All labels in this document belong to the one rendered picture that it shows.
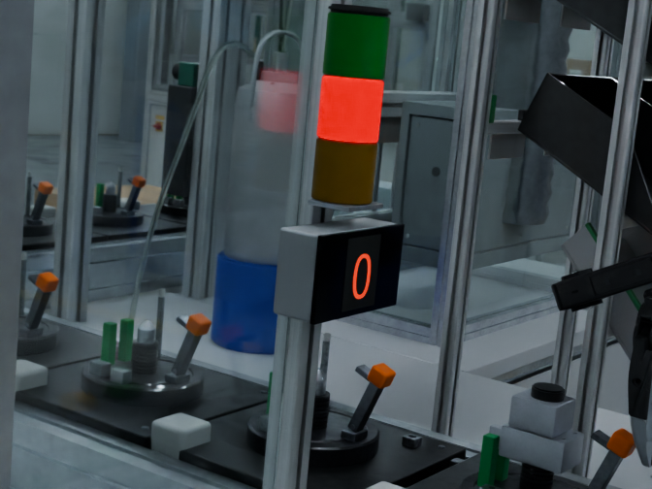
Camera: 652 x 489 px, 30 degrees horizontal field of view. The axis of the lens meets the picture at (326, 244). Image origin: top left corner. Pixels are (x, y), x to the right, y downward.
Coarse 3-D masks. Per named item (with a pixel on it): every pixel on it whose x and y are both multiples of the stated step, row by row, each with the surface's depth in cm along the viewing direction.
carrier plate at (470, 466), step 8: (472, 456) 128; (456, 464) 125; (464, 464) 125; (472, 464) 125; (512, 464) 127; (440, 472) 122; (448, 472) 123; (456, 472) 123; (464, 472) 123; (472, 472) 123; (424, 480) 120; (432, 480) 120; (440, 480) 120; (448, 480) 120; (456, 480) 120; (408, 488) 117; (416, 488) 117; (424, 488) 117; (432, 488) 118; (440, 488) 118; (448, 488) 118; (456, 488) 118
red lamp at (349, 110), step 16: (336, 80) 95; (352, 80) 95; (368, 80) 96; (320, 96) 97; (336, 96) 96; (352, 96) 95; (368, 96) 96; (320, 112) 97; (336, 112) 96; (352, 112) 95; (368, 112) 96; (320, 128) 97; (336, 128) 96; (352, 128) 96; (368, 128) 96
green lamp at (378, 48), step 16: (336, 16) 95; (352, 16) 94; (368, 16) 94; (384, 16) 95; (336, 32) 95; (352, 32) 94; (368, 32) 94; (384, 32) 95; (336, 48) 95; (352, 48) 95; (368, 48) 95; (384, 48) 96; (336, 64) 95; (352, 64) 95; (368, 64) 95; (384, 64) 96
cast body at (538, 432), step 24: (552, 384) 112; (528, 408) 110; (552, 408) 108; (504, 432) 112; (528, 432) 110; (552, 432) 109; (576, 432) 111; (504, 456) 112; (528, 456) 110; (552, 456) 109; (576, 456) 111
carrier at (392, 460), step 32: (320, 384) 125; (320, 416) 125; (320, 448) 120; (352, 448) 121; (384, 448) 128; (416, 448) 129; (448, 448) 130; (320, 480) 117; (352, 480) 118; (384, 480) 118; (416, 480) 122
